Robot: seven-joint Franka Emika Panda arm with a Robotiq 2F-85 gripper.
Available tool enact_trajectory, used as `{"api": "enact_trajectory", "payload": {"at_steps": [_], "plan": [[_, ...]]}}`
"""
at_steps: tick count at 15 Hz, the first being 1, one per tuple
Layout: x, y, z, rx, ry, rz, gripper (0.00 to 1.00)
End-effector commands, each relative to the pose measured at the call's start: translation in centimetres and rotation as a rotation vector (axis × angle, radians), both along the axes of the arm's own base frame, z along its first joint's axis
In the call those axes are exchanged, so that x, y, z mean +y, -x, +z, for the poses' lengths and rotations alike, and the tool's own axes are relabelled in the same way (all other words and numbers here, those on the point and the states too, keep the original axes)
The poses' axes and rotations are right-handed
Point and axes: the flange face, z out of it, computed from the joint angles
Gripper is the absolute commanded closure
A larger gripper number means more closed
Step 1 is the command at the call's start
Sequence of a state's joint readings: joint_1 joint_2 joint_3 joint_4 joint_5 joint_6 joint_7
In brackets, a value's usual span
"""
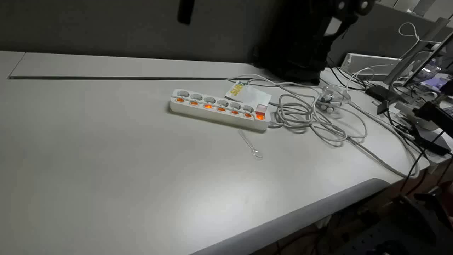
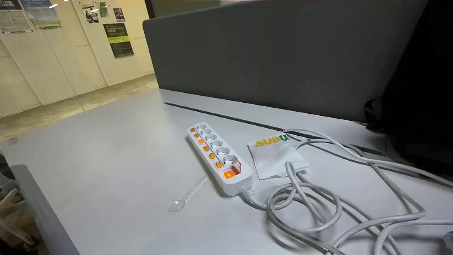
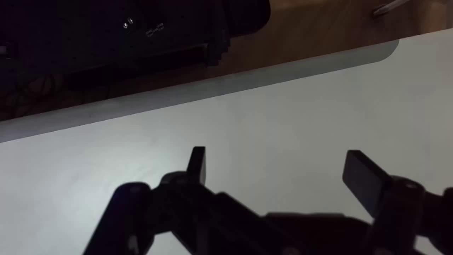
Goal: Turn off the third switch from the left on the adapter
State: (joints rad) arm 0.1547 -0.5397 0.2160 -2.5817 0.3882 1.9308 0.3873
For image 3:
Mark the black bulky equipment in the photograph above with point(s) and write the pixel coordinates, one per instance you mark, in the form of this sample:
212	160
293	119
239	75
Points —
93	37

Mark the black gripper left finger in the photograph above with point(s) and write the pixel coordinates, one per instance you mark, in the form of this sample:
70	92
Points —
198	207

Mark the grey table edge trim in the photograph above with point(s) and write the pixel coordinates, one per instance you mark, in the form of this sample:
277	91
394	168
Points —
188	92

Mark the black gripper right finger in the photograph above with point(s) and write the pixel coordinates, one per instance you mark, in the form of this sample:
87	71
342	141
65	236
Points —
372	189

